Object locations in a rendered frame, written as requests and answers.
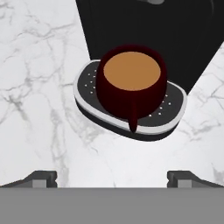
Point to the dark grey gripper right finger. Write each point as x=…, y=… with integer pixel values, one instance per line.
x=180, y=178

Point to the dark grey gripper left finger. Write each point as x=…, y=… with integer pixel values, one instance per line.
x=43, y=178

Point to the dark red coffee mug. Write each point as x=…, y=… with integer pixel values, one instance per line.
x=131, y=87

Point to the black coffee machine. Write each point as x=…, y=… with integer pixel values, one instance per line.
x=163, y=26

